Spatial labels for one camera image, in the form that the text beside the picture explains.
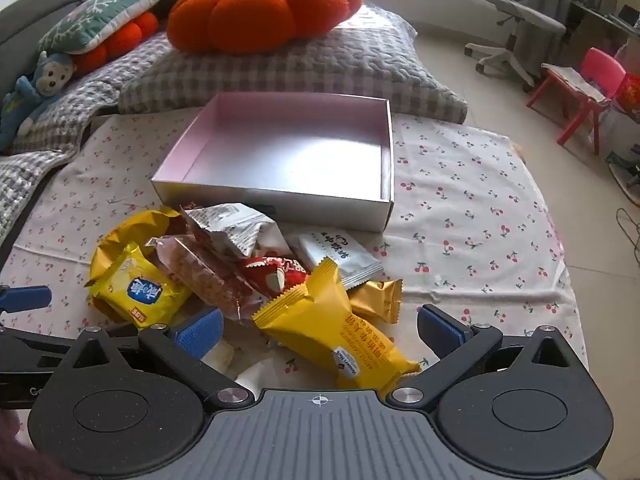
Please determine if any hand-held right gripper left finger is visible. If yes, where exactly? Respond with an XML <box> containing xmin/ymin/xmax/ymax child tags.
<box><xmin>52</xmin><ymin>307</ymin><xmax>253</xmax><ymax>409</ymax></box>

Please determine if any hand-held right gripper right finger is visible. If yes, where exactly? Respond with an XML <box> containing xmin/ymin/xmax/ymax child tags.
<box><xmin>385</xmin><ymin>304</ymin><xmax>591</xmax><ymax>408</ymax></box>

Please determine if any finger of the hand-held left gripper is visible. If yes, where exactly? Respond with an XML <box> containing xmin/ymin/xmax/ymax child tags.
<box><xmin>0</xmin><ymin>285</ymin><xmax>53</xmax><ymax>313</ymax></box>
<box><xmin>0</xmin><ymin>329</ymin><xmax>76</xmax><ymax>358</ymax></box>

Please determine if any clear packet of pink snack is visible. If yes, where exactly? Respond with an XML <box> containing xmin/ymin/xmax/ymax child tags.
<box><xmin>145</xmin><ymin>235</ymin><xmax>281</xmax><ymax>321</ymax></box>

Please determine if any gold-brown snack packet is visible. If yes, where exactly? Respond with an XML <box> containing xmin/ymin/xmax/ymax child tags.
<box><xmin>347</xmin><ymin>277</ymin><xmax>403</xmax><ymax>326</ymax></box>

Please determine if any yellow packet with blue label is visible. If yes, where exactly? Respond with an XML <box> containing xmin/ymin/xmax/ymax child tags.
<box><xmin>89</xmin><ymin>242</ymin><xmax>193</xmax><ymax>331</ymax></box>

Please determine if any red snack packet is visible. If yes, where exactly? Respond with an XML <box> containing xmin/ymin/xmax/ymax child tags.
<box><xmin>237</xmin><ymin>255</ymin><xmax>308</xmax><ymax>306</ymax></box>

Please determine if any silver snack packet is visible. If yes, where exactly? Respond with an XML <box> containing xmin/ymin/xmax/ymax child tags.
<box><xmin>180</xmin><ymin>202</ymin><xmax>293</xmax><ymax>261</ymax></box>

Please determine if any long yellow snack packet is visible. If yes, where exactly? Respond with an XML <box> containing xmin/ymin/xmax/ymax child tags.
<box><xmin>252</xmin><ymin>257</ymin><xmax>421</xmax><ymax>392</ymax></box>

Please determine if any white packet with grey print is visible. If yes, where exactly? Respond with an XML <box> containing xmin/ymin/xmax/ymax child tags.
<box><xmin>297</xmin><ymin>227</ymin><xmax>383</xmax><ymax>291</ymax></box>

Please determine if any gold foil snack packet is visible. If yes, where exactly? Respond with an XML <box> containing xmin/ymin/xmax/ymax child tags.
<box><xmin>90</xmin><ymin>207</ymin><xmax>183</xmax><ymax>286</ymax></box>

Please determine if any white cardboard box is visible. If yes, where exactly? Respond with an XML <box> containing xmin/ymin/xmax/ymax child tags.
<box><xmin>151</xmin><ymin>92</ymin><xmax>396</xmax><ymax>233</ymax></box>

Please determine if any cherry print cloth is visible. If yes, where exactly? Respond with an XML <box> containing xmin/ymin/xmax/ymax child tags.
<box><xmin>0</xmin><ymin>110</ymin><xmax>590</xmax><ymax>411</ymax></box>

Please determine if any grey checkered blanket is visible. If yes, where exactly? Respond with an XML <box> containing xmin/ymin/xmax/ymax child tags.
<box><xmin>0</xmin><ymin>30</ymin><xmax>176</xmax><ymax>241</ymax></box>

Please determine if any blue monkey plush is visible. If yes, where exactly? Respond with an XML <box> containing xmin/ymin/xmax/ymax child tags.
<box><xmin>0</xmin><ymin>51</ymin><xmax>78</xmax><ymax>151</ymax></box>

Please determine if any white plastic bag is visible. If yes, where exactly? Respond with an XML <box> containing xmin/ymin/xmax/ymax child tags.
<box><xmin>600</xmin><ymin>110</ymin><xmax>640</xmax><ymax>171</ymax></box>

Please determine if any small orange pumpkin cushion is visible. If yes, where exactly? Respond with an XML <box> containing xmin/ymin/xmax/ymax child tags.
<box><xmin>70</xmin><ymin>10</ymin><xmax>160</xmax><ymax>78</ymax></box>

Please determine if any newspaper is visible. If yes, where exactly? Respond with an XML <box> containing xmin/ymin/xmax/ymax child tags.
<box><xmin>542</xmin><ymin>62</ymin><xmax>606</xmax><ymax>103</ymax></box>

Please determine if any grey checkered pillow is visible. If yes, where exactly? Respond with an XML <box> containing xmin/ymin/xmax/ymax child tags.
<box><xmin>117</xmin><ymin>5</ymin><xmax>468</xmax><ymax>123</ymax></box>

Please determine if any green snowflake pillow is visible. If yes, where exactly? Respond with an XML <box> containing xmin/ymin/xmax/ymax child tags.
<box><xmin>39</xmin><ymin>0</ymin><xmax>176</xmax><ymax>56</ymax></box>

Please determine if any red bag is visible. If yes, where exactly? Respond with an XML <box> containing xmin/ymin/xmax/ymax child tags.
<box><xmin>617</xmin><ymin>72</ymin><xmax>640</xmax><ymax>121</ymax></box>

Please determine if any pink plastic child chair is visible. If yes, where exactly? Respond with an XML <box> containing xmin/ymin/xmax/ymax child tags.
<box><xmin>526</xmin><ymin>47</ymin><xmax>628</xmax><ymax>156</ymax></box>

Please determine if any white office chair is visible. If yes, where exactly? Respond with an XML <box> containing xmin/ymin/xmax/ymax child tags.
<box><xmin>465</xmin><ymin>0</ymin><xmax>568</xmax><ymax>93</ymax></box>

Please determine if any large orange pumpkin cushion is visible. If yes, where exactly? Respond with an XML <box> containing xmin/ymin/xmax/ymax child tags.
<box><xmin>166</xmin><ymin>0</ymin><xmax>363</xmax><ymax>54</ymax></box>

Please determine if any wooden desk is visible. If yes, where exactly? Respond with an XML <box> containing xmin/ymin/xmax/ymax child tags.
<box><xmin>570</xmin><ymin>0</ymin><xmax>640</xmax><ymax>61</ymax></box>

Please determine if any laptop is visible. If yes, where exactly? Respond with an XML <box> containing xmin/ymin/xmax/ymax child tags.
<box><xmin>607</xmin><ymin>5</ymin><xmax>636</xmax><ymax>28</ymax></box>

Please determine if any thin floor cable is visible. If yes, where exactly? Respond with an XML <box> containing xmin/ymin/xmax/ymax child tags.
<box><xmin>615</xmin><ymin>207</ymin><xmax>640</xmax><ymax>261</ymax></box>

